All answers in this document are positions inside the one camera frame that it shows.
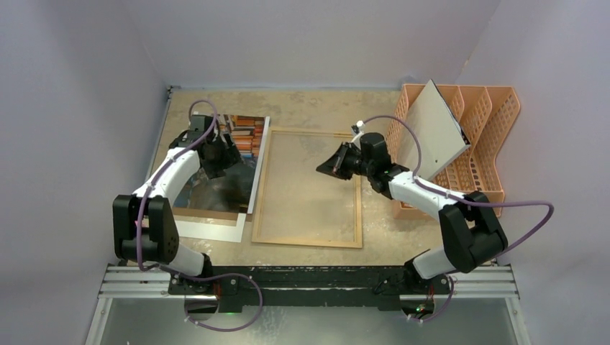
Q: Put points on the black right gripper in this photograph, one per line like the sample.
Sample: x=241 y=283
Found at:
x=341 y=160

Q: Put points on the light wooden picture frame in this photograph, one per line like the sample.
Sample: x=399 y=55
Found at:
x=295 y=204

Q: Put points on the cat and books photo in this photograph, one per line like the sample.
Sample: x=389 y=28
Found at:
x=233 y=166

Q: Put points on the white mat board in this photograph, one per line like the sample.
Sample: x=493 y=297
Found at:
x=215 y=232

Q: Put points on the brown cardboard backing board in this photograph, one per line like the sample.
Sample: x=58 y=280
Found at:
x=205 y=214

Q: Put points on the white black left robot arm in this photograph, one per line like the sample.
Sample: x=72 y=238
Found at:
x=145 y=229

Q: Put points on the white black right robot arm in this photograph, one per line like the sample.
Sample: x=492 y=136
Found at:
x=470 y=230

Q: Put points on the grey white board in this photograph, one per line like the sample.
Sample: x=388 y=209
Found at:
x=435 y=138

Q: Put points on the orange plastic desk organizer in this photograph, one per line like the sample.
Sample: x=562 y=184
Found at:
x=486 y=114

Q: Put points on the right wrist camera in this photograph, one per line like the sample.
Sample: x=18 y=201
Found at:
x=357 y=130

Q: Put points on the aluminium rail base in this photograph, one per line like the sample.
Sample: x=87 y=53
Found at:
x=383 y=287

